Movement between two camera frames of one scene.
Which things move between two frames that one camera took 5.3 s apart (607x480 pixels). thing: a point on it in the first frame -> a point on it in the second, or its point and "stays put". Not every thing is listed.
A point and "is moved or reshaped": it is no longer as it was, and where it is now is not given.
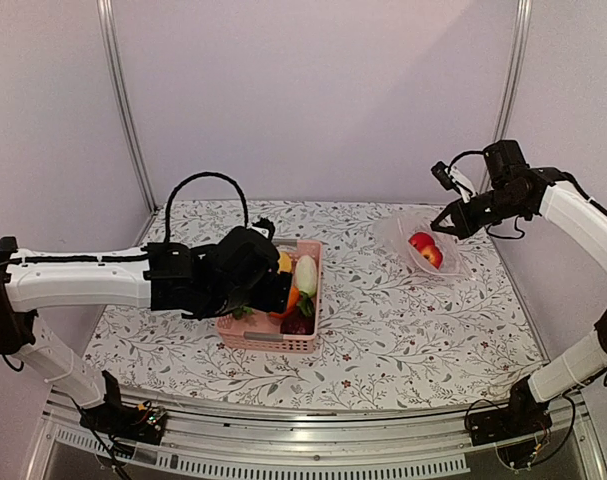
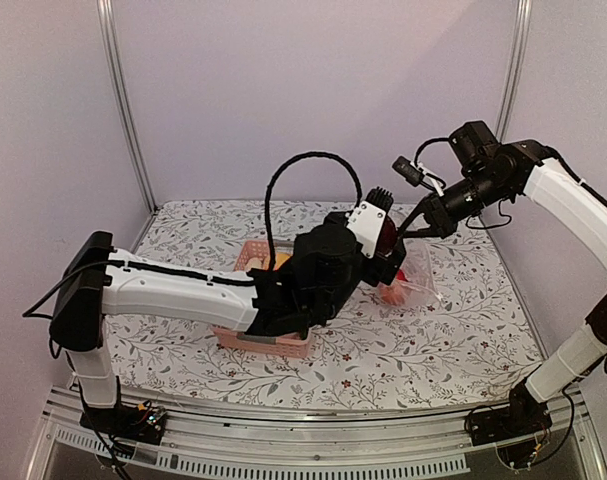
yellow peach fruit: [285, 262] stays put
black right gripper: [465, 226] -> [437, 215]
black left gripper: [275, 295] -> [386, 267]
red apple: [420, 240] -> [401, 275]
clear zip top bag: [409, 238] -> [415, 282]
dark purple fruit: [296, 322] is moved or reshaped
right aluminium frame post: [516, 63] stays put
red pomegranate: [433, 255] -> [393, 294]
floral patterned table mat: [420, 312] stays put
